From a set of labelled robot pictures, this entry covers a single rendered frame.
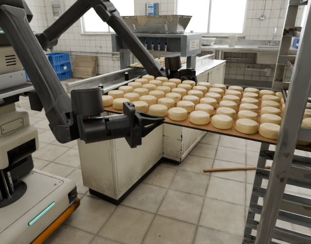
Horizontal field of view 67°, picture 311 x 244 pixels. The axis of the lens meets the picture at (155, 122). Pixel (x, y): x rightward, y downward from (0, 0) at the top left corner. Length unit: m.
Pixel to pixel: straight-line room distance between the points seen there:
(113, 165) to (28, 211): 0.54
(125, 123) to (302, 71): 0.36
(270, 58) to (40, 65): 4.18
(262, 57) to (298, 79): 4.07
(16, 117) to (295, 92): 1.22
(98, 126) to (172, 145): 1.65
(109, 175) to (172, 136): 0.71
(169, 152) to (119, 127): 1.68
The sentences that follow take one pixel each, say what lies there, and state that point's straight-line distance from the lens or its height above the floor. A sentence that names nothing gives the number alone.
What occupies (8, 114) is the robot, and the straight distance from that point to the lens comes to 1.38.
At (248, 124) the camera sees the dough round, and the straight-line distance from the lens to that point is 0.59.
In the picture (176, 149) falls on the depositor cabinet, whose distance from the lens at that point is 2.16.
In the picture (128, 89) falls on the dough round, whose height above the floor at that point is 1.05.
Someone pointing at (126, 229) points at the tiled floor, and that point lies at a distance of 1.72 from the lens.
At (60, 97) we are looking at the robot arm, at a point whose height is 1.09.
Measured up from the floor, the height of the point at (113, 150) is 0.49.
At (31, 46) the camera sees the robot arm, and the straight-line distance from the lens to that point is 0.68.
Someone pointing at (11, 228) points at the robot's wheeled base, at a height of 0.28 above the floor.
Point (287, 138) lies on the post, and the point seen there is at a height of 1.05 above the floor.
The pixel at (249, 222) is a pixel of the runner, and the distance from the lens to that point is 1.25.
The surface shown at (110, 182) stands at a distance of 1.74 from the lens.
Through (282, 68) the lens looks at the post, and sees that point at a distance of 0.94.
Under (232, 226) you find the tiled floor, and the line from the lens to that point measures 1.81.
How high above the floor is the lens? 1.25
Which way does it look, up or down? 23 degrees down
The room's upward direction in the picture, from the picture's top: straight up
